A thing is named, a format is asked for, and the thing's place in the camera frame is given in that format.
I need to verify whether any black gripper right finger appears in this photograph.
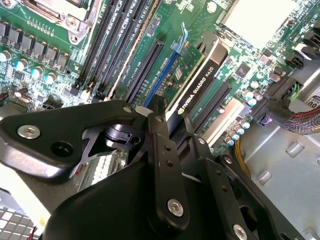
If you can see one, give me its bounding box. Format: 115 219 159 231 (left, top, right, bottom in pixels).
183 114 307 240

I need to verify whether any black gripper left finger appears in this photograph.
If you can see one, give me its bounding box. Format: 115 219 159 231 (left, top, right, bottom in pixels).
0 94 191 239

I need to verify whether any green graphics card black shroud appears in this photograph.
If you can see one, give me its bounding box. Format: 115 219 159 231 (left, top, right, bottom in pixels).
163 31 232 141

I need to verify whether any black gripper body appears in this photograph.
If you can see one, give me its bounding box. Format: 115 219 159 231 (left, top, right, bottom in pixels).
39 158 228 240

